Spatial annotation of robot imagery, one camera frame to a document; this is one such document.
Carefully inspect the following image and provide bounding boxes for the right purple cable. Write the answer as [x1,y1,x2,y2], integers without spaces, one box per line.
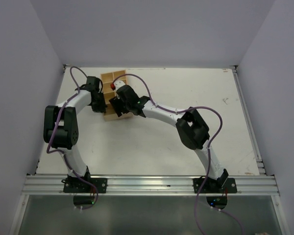
[112,74,245,235]

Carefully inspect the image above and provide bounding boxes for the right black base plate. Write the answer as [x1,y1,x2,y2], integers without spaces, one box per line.
[193,177,238,194]

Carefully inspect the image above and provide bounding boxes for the purple cable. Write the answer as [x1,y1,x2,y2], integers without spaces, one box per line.
[112,74,245,235]
[46,66,98,210]

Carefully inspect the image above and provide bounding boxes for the wooden compartment tray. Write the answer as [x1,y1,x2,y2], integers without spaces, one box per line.
[100,70,132,122]

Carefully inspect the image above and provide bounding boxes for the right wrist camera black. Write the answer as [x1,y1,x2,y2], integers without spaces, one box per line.
[113,80,139,109]

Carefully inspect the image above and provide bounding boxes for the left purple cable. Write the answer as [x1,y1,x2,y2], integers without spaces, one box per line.
[46,66,98,210]

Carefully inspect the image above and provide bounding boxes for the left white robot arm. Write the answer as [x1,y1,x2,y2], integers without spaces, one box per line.
[43,76,107,192]

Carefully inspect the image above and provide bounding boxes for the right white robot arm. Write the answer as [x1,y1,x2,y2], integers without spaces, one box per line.
[109,96,228,192]

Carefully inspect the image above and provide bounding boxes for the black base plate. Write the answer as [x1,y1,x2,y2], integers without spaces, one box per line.
[61,177,108,193]
[193,177,238,194]

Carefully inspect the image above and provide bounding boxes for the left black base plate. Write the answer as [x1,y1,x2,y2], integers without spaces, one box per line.
[61,177,108,193]

